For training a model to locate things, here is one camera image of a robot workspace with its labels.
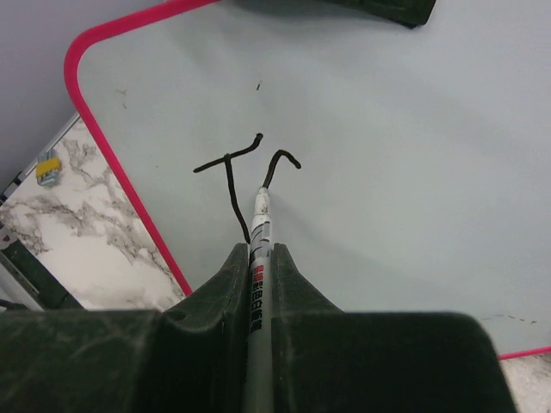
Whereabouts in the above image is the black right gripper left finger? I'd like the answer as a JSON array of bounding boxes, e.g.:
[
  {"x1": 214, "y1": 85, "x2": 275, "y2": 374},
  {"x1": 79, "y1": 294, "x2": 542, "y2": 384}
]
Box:
[{"x1": 1, "y1": 243, "x2": 248, "y2": 412}]

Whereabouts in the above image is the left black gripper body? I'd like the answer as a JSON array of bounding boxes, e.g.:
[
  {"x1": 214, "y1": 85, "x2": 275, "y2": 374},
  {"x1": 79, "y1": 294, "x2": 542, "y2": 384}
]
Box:
[{"x1": 233, "y1": 0, "x2": 436, "y2": 28}]

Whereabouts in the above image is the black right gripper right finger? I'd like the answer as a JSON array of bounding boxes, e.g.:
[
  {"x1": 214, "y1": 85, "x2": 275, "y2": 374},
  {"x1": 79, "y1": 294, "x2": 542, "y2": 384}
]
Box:
[{"x1": 271, "y1": 243, "x2": 516, "y2": 412}]

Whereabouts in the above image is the whiteboard marker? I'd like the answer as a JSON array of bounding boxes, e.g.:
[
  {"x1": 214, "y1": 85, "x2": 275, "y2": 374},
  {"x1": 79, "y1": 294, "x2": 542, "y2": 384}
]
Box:
[{"x1": 243, "y1": 188, "x2": 274, "y2": 412}]

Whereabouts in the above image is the pink-framed whiteboard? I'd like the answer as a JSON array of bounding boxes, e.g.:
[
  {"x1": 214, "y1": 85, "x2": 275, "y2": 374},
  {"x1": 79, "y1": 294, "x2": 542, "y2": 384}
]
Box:
[{"x1": 65, "y1": 1, "x2": 550, "y2": 357}]

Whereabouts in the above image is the yellow small object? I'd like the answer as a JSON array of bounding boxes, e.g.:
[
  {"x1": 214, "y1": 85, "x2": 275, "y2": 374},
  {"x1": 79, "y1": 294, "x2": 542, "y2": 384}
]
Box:
[{"x1": 35, "y1": 148, "x2": 62, "y2": 187}]

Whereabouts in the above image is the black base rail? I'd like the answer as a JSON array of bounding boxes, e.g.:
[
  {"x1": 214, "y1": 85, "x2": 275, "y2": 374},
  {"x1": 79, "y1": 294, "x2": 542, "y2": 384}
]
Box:
[{"x1": 1, "y1": 248, "x2": 83, "y2": 310}]

